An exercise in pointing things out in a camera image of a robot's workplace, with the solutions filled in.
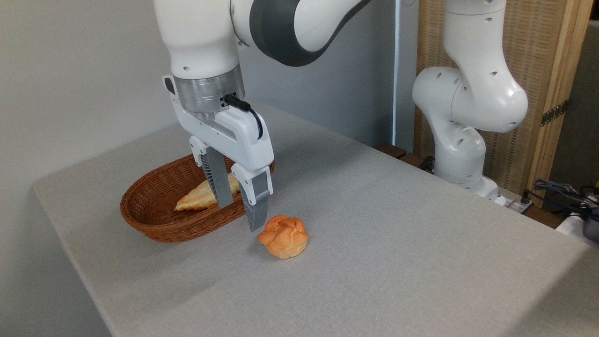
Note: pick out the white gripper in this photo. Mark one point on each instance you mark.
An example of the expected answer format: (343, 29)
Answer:
(243, 135)

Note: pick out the brown wicker basket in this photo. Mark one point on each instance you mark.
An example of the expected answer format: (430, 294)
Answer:
(154, 224)

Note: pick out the long twisted bread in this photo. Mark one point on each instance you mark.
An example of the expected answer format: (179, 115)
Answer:
(196, 199)

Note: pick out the white vertical trim strip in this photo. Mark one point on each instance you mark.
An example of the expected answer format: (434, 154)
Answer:
(397, 70)

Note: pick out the grey tablecloth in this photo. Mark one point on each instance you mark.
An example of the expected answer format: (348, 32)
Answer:
(374, 262)

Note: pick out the brown wooden base board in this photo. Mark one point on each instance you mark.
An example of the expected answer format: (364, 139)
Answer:
(398, 152)

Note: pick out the round orange bread bun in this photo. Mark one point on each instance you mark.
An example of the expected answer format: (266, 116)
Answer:
(283, 236)

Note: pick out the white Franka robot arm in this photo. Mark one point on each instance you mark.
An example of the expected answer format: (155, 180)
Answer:
(201, 37)

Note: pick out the wooden rattan folding screen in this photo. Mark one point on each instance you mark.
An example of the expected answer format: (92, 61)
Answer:
(533, 47)

